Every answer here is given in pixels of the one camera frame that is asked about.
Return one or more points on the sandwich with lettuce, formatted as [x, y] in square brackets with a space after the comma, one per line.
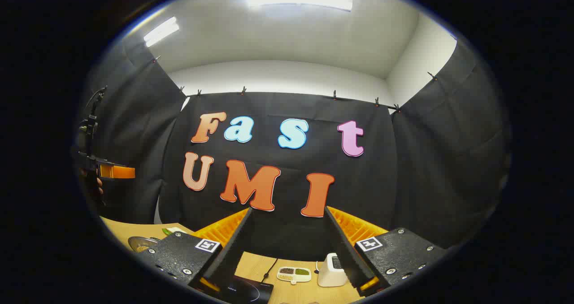
[172, 230]

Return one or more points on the small ceiling light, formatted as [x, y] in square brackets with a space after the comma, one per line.
[161, 31]

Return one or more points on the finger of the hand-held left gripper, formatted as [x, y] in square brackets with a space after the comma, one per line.
[119, 172]

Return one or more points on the black induction cooktop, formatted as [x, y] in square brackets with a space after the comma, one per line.
[249, 291]

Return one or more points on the white divided dish of beans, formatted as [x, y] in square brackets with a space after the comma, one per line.
[293, 274]

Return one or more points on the white toaster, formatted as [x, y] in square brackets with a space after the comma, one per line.
[331, 275]

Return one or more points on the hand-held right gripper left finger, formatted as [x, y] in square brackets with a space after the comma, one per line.
[233, 250]

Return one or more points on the stainless steel pot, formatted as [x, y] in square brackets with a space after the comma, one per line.
[142, 243]

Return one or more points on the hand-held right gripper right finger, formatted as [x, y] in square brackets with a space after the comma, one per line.
[345, 250]

